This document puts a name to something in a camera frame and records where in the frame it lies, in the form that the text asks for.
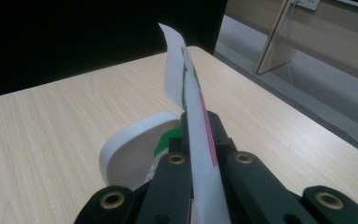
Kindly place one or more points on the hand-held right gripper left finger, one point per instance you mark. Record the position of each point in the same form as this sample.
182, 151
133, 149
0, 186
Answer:
171, 186

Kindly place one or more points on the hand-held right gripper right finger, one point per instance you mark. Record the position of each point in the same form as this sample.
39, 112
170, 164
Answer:
248, 186

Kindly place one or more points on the pink and white plastic bag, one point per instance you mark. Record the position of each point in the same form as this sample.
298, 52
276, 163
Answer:
199, 140

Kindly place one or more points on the wooden furniture leg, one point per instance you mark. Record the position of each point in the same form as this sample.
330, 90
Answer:
272, 46

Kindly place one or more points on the black curtain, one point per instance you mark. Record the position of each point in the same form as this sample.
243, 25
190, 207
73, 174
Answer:
74, 31

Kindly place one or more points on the white power socket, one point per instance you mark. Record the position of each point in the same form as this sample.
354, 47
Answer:
307, 3

